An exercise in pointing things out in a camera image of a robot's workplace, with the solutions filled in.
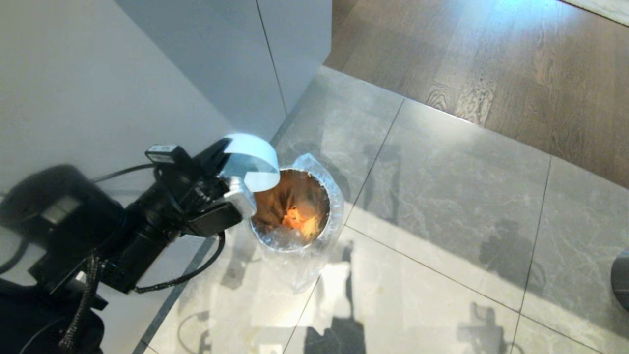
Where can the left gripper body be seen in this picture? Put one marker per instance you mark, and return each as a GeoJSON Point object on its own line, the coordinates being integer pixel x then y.
{"type": "Point", "coordinates": [196, 196]}

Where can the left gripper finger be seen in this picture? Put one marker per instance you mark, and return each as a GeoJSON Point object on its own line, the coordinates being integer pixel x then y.
{"type": "Point", "coordinates": [215, 151]}

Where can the white dish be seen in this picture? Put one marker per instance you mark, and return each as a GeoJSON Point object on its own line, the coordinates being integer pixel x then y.
{"type": "Point", "coordinates": [255, 157]}

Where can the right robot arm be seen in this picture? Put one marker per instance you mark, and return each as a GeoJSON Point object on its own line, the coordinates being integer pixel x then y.
{"type": "Point", "coordinates": [621, 280]}

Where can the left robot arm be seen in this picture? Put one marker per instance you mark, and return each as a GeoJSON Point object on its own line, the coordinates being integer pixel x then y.
{"type": "Point", "coordinates": [59, 221]}

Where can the round metal trash bin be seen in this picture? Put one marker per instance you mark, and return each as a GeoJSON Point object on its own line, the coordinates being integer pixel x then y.
{"type": "Point", "coordinates": [295, 196]}

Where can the orange food scraps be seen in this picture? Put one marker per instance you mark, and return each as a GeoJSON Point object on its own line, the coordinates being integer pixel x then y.
{"type": "Point", "coordinates": [302, 223]}

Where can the metal trash bin with liner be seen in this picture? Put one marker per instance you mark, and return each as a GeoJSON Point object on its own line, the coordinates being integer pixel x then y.
{"type": "Point", "coordinates": [334, 196]}

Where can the white cabinet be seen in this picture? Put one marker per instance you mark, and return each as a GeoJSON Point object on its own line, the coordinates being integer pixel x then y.
{"type": "Point", "coordinates": [236, 59]}

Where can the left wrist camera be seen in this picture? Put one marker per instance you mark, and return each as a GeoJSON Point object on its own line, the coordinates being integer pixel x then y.
{"type": "Point", "coordinates": [240, 197]}

